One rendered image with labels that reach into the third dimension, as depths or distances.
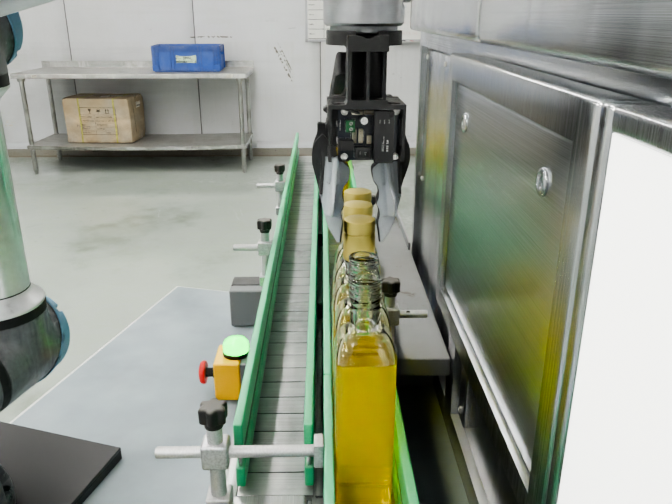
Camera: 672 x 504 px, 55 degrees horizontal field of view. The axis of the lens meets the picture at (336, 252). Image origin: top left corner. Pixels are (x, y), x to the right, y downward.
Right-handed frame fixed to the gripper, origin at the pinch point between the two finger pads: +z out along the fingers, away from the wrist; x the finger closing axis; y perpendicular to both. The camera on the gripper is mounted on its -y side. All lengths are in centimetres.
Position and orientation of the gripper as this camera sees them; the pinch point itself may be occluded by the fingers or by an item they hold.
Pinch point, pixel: (359, 227)
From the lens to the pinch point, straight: 69.0
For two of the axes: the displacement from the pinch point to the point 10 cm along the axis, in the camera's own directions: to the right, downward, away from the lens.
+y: 0.4, 3.5, -9.4
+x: 10.0, -0.1, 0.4
